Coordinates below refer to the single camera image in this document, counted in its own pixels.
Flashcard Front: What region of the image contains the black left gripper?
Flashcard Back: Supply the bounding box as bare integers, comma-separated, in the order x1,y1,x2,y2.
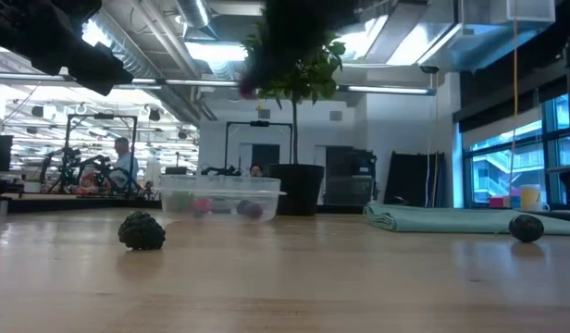
0,0,134,97

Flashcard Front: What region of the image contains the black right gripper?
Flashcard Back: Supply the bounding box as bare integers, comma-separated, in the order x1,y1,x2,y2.
242,0,360,89

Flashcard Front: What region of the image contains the black cherry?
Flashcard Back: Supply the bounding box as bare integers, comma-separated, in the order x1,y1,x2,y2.
508,215,545,244

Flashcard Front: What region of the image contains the clear plastic tupperware container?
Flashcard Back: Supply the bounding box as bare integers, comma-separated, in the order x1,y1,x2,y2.
155,174,288,224

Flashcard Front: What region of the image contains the green plant in black pot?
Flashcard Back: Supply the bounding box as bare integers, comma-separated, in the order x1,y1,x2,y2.
242,27,347,216

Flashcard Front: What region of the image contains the black cabinet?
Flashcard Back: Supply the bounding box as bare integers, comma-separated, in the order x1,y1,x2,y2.
324,146,378,207

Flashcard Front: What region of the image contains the black upright panel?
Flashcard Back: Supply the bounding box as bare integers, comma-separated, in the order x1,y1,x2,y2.
384,151,446,208

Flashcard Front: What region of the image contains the teal folded cloth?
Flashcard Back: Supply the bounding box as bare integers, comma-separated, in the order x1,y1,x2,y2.
362,202,570,236

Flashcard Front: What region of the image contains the yellow cup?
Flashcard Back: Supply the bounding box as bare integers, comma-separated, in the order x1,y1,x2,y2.
519,184,543,212

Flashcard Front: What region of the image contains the black desk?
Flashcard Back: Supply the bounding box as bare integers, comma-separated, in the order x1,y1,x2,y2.
546,164,570,207

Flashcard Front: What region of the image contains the black robot station frame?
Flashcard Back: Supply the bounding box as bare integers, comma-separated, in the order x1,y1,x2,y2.
224,120,294,176
61,113,139,195

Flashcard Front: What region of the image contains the black aluminium table frame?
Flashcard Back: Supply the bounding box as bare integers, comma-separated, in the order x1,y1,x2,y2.
0,196,367,216

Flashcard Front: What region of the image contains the yellow hanging cord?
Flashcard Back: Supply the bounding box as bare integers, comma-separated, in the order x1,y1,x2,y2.
510,0,520,186

